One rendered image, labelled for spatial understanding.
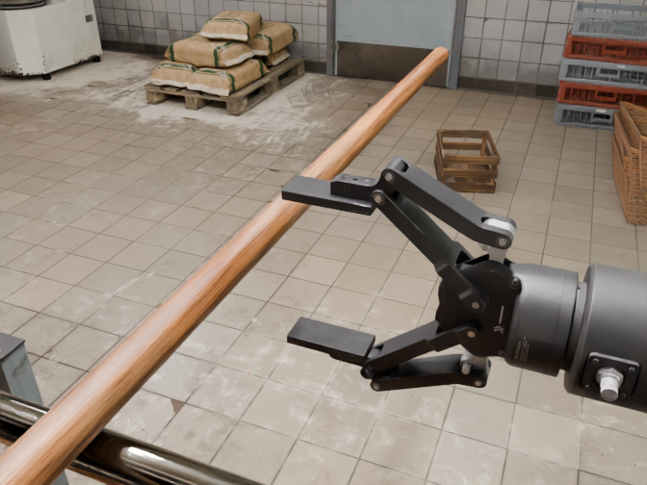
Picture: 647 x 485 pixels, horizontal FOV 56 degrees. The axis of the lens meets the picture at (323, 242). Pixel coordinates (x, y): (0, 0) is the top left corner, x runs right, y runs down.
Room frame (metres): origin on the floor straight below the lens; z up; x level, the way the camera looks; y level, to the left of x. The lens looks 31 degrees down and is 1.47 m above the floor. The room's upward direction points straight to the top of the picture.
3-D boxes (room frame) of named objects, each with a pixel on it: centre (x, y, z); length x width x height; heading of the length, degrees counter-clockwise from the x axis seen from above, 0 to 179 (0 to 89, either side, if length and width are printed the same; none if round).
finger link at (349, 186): (0.40, -0.03, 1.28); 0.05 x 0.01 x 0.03; 68
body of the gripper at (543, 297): (0.36, -0.13, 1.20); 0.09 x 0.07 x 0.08; 68
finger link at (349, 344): (0.41, -0.01, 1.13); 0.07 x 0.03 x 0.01; 68
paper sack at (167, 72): (4.77, 1.04, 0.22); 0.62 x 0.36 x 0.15; 163
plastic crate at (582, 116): (4.19, -1.95, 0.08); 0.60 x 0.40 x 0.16; 70
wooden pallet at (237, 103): (4.97, 0.76, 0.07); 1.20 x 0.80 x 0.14; 158
